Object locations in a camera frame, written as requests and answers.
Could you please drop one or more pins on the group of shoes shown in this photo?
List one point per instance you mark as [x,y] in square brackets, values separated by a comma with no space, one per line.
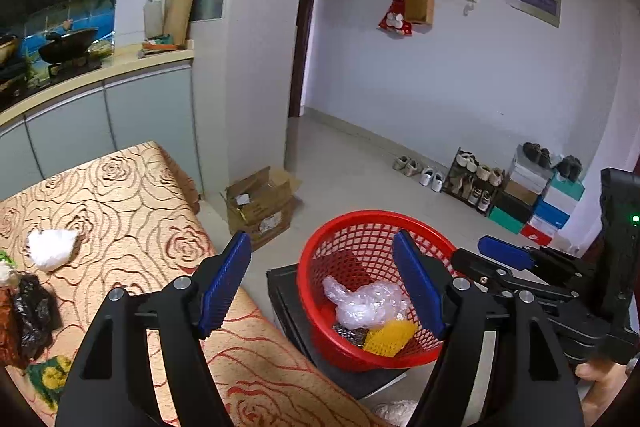
[432,179]

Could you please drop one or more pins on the white plastic bottle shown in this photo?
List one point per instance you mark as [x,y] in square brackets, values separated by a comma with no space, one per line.
[154,19]

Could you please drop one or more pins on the gas stove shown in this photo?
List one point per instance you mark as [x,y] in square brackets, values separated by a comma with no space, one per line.
[75,66]

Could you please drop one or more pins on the rose print tablecloth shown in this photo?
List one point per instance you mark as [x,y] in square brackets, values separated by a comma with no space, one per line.
[125,207]

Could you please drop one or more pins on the golden pan with lid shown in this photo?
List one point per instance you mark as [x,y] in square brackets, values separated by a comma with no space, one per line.
[7,49]

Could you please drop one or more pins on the steel wool scrubber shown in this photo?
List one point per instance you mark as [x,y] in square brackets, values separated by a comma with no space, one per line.
[350,335]

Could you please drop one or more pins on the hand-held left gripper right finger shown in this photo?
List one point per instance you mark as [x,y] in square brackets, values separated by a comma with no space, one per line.
[417,282]

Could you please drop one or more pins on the wooden cutting board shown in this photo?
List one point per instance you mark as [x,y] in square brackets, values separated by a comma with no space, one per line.
[182,2]

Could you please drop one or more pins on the red hanging ornament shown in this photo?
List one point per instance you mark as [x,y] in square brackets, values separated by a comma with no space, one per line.
[395,19]

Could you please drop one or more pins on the metal shoe rack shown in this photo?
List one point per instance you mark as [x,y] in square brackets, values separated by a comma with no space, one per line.
[450,179]

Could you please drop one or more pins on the brown wrapper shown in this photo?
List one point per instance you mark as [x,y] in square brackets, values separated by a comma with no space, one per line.
[7,332]

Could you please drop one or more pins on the person's right hand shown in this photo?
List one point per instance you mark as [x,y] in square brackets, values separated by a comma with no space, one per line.
[600,387]

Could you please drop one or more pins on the cardboard box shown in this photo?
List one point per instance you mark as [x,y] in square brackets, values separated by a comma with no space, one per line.
[260,212]

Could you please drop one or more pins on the dark wooden door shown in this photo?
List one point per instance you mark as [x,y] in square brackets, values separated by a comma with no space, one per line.
[305,32]

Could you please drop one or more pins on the orange plastic tray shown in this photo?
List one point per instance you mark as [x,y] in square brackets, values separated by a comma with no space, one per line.
[160,47]

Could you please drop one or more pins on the black wok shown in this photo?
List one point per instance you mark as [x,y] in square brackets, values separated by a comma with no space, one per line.
[67,47]

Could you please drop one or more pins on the red plastic basket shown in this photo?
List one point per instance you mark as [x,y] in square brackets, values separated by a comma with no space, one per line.
[350,247]

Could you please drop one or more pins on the kitchen counter cabinets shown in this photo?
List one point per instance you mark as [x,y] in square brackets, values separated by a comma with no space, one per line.
[145,107]

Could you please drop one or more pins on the black stool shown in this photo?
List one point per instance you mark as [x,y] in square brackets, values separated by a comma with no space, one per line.
[285,297]

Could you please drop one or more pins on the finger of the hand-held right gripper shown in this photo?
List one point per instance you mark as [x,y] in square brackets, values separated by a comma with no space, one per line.
[505,252]
[480,269]

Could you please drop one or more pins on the white foam net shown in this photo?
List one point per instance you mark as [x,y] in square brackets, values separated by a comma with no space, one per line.
[395,413]

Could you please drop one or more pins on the white tissue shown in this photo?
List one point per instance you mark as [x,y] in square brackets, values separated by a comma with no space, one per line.
[50,249]

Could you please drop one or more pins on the stack of shoe boxes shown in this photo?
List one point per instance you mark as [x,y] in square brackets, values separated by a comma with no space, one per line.
[545,207]

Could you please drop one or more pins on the yellow foam net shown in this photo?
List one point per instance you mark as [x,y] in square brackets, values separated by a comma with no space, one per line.
[387,337]

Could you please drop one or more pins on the small black plastic bag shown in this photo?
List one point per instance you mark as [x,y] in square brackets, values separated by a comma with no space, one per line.
[32,312]

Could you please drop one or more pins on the green yellow wrapper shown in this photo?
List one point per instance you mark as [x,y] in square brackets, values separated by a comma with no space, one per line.
[50,374]

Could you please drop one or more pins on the brown paper bag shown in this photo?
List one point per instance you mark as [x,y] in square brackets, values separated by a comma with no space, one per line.
[419,4]

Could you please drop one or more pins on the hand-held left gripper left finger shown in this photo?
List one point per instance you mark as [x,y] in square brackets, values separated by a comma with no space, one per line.
[225,282]

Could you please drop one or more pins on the clear plastic bag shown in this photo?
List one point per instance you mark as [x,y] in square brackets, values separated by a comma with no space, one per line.
[365,307]

